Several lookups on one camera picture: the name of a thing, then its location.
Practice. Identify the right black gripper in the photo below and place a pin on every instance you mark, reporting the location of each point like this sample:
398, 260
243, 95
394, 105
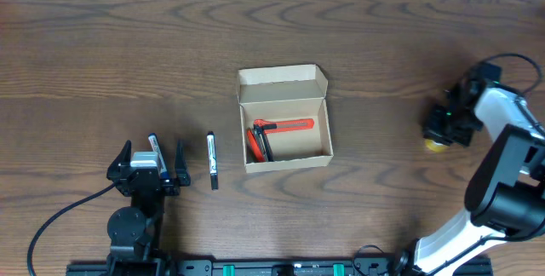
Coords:
428, 132

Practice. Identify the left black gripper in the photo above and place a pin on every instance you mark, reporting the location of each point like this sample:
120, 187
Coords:
182, 174

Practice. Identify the yellow tape roll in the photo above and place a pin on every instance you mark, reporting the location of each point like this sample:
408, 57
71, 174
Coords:
434, 146

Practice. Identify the red stapler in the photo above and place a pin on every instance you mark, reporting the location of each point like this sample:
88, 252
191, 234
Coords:
259, 144

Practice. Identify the red utility knife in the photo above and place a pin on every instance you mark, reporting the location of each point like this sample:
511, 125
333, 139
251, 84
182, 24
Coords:
271, 127

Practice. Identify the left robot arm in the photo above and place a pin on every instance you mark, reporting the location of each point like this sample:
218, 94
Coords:
135, 230

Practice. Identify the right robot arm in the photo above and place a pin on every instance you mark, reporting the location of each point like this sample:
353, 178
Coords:
504, 200

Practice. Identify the blue marker pen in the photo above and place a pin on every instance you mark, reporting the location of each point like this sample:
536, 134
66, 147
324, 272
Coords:
163, 171

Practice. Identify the black marker pen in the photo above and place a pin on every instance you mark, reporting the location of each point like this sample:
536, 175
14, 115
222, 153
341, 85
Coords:
213, 168

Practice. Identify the open cardboard box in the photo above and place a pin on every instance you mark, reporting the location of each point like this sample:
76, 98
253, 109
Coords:
286, 93

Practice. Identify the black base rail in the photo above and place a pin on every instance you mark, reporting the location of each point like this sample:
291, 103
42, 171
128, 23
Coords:
360, 266

